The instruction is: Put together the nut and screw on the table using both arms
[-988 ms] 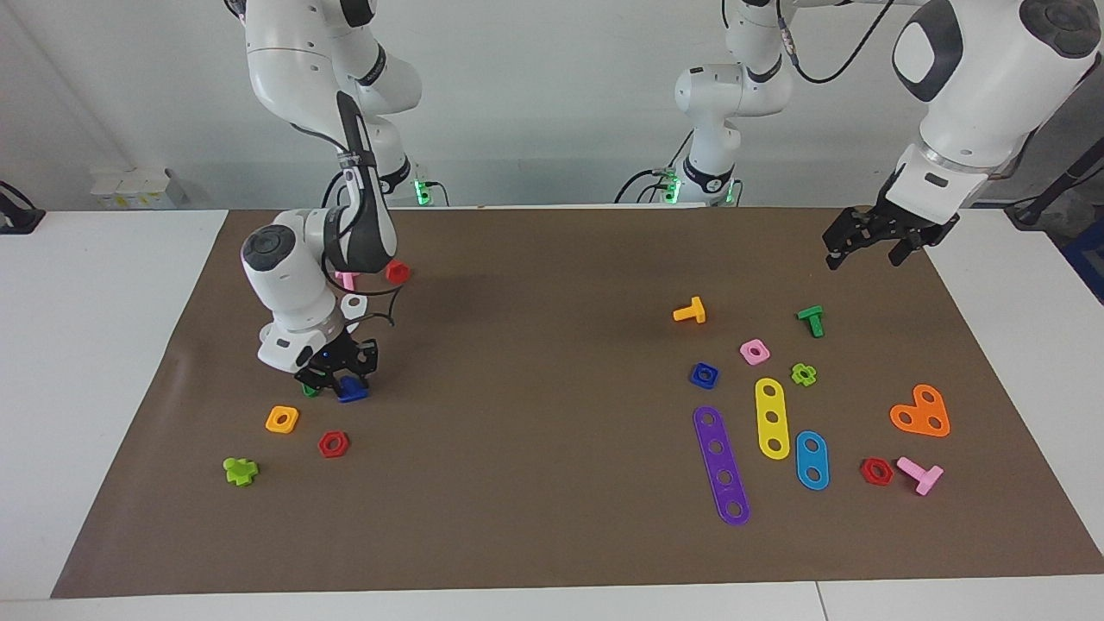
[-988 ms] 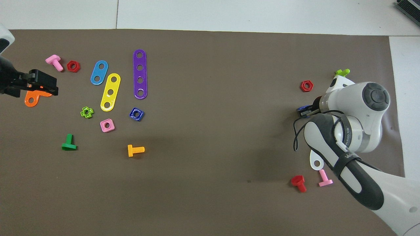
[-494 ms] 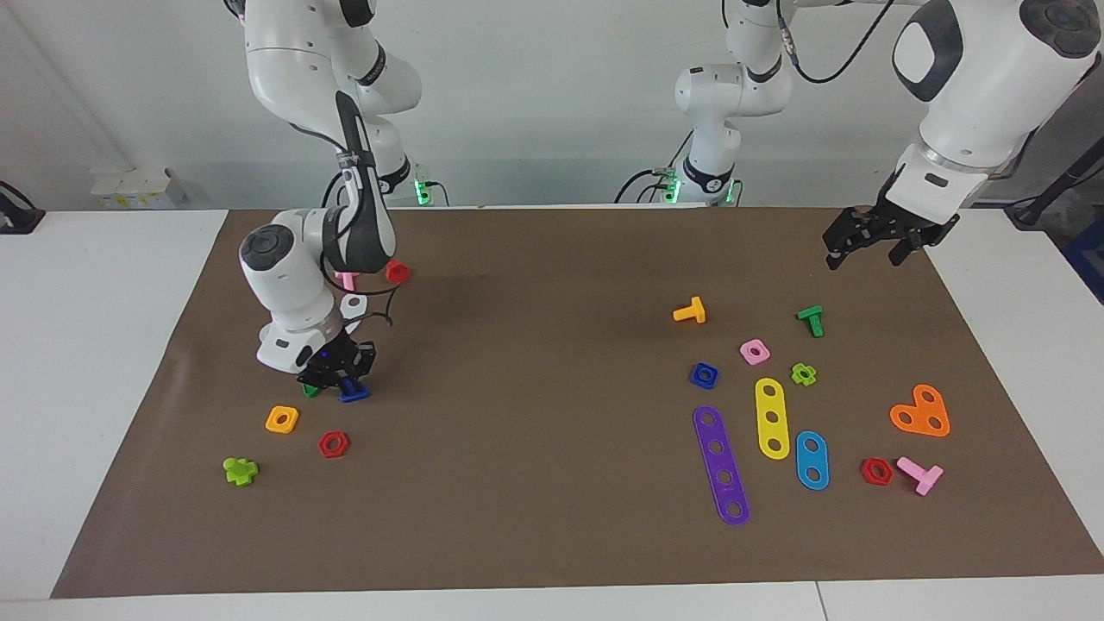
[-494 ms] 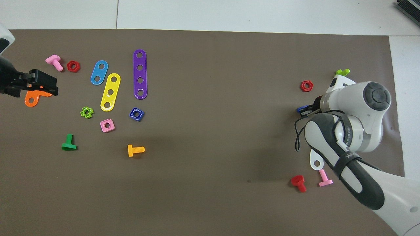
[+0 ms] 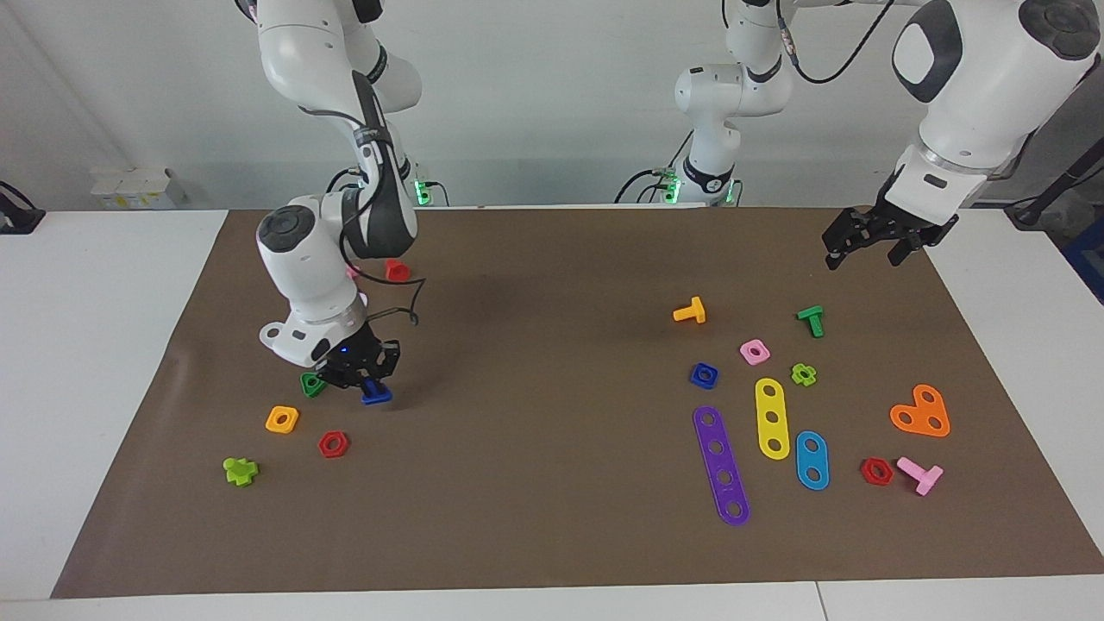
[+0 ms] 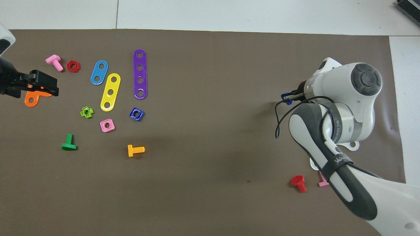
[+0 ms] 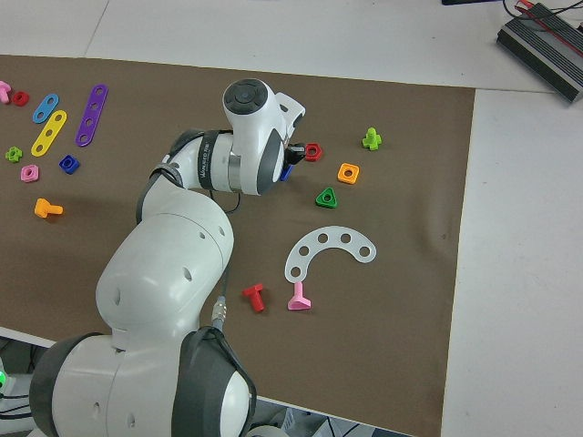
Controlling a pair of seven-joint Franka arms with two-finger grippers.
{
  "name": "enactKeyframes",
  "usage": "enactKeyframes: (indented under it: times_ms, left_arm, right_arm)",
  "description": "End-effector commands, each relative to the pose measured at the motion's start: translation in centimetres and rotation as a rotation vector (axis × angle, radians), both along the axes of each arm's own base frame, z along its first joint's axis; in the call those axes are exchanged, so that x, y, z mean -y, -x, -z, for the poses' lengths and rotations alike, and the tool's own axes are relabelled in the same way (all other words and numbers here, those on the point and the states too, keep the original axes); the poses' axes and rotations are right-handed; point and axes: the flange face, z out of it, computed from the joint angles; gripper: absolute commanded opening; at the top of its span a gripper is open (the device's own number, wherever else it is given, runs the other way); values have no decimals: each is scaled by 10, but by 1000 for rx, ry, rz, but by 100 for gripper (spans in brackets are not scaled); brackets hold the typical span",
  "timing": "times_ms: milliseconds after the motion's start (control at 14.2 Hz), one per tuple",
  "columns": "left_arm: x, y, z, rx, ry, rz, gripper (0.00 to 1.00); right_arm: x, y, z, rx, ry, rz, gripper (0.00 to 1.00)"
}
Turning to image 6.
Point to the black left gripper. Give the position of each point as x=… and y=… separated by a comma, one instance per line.
x=10, y=78

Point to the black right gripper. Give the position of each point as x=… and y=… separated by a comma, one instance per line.
x=302, y=89

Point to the blue triangle toy screw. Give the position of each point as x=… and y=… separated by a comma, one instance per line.
x=288, y=102

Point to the blue square toy nut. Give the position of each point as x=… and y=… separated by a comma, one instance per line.
x=141, y=117

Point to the pink toy screw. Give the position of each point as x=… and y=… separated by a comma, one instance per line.
x=52, y=60
x=323, y=182

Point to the red hexagon toy nut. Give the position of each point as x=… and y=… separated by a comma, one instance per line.
x=69, y=67

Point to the lime cross toy nut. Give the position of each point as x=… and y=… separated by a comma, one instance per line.
x=82, y=112

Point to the green toy screw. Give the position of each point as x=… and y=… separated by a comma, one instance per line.
x=69, y=141

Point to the pink square toy nut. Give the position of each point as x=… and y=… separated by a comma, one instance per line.
x=102, y=128

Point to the red toy screw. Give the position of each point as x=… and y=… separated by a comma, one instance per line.
x=298, y=181

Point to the orange toy screw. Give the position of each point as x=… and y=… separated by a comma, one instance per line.
x=130, y=150

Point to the orange three-hole corner plate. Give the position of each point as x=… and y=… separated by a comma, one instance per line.
x=35, y=95

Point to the blue two-hole strip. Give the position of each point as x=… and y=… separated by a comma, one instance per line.
x=99, y=72

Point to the white curved hole strip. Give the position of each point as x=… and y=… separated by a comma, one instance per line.
x=346, y=146

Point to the yellow three-hole strip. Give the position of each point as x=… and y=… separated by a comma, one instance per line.
x=112, y=86

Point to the brown table mat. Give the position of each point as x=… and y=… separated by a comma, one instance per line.
x=210, y=147

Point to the purple four-hole strip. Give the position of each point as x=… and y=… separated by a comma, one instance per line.
x=140, y=74

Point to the dark grey ribbed device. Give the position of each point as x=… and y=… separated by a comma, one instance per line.
x=410, y=8

